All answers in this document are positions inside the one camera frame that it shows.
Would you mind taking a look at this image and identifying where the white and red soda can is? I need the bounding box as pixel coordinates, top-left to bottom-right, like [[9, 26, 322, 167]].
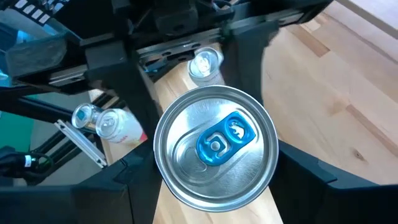
[[187, 46, 225, 88], [95, 108, 149, 146]]

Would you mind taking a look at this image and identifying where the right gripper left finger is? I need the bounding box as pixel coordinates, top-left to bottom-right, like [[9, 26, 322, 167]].
[[0, 139, 162, 224]]

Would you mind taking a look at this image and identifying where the silver aluminium extrusion bar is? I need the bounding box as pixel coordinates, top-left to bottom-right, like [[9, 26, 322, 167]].
[[54, 119, 108, 169]]

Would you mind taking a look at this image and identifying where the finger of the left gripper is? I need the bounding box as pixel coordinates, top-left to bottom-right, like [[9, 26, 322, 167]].
[[221, 20, 279, 105], [84, 40, 162, 147]]

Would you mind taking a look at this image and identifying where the slim silver can blue tab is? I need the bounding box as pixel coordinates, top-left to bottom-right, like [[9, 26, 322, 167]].
[[71, 103, 103, 133], [153, 85, 280, 213]]

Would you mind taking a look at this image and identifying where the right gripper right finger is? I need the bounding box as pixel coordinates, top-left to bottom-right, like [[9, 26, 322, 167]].
[[269, 139, 398, 224]]

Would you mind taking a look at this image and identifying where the black cable white tag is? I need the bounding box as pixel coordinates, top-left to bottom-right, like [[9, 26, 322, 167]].
[[0, 146, 55, 187]]

